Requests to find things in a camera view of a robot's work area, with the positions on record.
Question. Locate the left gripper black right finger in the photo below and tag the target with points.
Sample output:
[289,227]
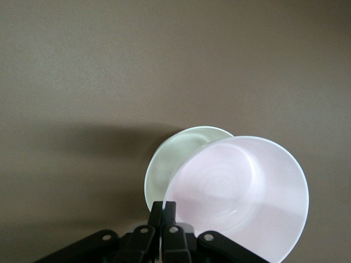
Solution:
[175,243]

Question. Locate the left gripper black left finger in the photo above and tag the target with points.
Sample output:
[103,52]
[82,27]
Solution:
[131,243]

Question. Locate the pink plastic bowl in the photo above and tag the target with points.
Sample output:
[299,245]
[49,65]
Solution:
[233,178]

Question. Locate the white plastic bowl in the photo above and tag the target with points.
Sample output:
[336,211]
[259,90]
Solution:
[164,164]

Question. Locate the brown table cover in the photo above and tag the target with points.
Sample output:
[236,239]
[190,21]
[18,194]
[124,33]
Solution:
[109,54]

